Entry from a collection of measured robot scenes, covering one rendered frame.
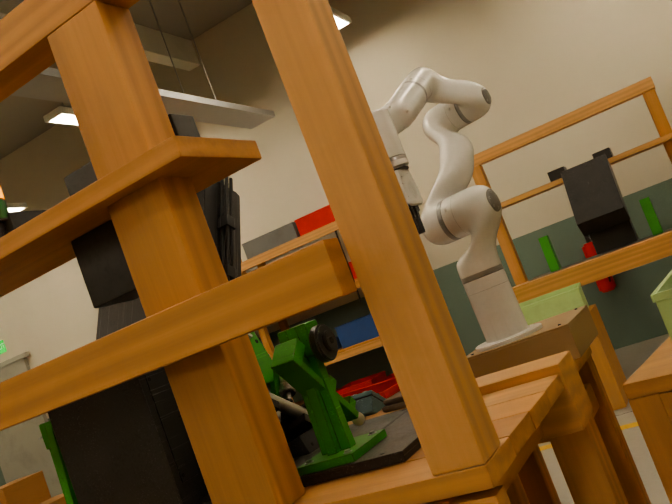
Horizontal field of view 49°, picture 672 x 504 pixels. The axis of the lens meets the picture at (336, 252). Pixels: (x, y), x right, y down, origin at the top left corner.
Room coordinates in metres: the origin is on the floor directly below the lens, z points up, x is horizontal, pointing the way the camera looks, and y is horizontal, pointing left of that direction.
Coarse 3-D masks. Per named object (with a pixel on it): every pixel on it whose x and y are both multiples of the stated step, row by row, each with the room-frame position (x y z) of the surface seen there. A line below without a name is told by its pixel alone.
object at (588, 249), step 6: (588, 240) 6.61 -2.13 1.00; (588, 246) 6.57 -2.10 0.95; (588, 252) 6.58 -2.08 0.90; (594, 252) 6.56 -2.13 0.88; (612, 276) 6.60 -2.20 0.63; (600, 282) 6.58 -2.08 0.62; (606, 282) 6.56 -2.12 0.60; (612, 282) 6.57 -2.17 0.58; (600, 288) 6.60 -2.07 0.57; (606, 288) 6.57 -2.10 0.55; (612, 288) 6.58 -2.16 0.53
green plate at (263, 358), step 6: (252, 342) 1.79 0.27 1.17; (258, 342) 1.81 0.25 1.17; (258, 348) 1.79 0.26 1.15; (264, 348) 1.81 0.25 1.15; (258, 354) 1.78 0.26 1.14; (264, 354) 1.80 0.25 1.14; (258, 360) 1.77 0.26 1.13; (264, 360) 1.78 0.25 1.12; (270, 360) 1.80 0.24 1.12; (264, 366) 1.77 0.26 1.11; (270, 366) 1.79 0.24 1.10; (264, 372) 1.76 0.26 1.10; (270, 372) 1.78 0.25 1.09; (264, 378) 1.74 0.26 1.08; (270, 378) 1.76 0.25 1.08
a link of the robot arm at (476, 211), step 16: (464, 192) 1.99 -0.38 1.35; (480, 192) 1.96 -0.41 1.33; (448, 208) 2.00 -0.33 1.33; (464, 208) 1.97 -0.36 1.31; (480, 208) 1.95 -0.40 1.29; (496, 208) 1.97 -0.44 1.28; (448, 224) 2.01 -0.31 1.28; (464, 224) 1.99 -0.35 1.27; (480, 224) 1.95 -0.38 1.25; (496, 224) 1.99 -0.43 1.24; (480, 240) 1.97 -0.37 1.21; (464, 256) 2.01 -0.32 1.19; (480, 256) 1.99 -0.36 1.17; (496, 256) 2.01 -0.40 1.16; (464, 272) 2.01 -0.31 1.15; (480, 272) 1.99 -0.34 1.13
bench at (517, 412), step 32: (544, 384) 1.54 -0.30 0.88; (512, 416) 1.36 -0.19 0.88; (544, 416) 1.41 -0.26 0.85; (512, 448) 1.22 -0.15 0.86; (576, 448) 1.66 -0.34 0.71; (352, 480) 1.33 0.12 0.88; (384, 480) 1.25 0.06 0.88; (416, 480) 1.17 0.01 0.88; (448, 480) 1.14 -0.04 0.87; (480, 480) 1.11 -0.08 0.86; (512, 480) 1.40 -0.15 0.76; (576, 480) 1.67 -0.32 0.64; (608, 480) 1.64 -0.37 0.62
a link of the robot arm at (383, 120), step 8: (376, 112) 1.85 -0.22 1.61; (384, 112) 1.86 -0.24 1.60; (376, 120) 1.85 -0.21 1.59; (384, 120) 1.85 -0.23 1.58; (384, 128) 1.85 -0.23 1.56; (392, 128) 1.86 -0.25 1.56; (384, 136) 1.85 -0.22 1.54; (392, 136) 1.85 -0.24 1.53; (384, 144) 1.85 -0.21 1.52; (392, 144) 1.85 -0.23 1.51; (400, 144) 1.87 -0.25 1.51; (392, 152) 1.85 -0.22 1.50; (400, 152) 1.86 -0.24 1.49
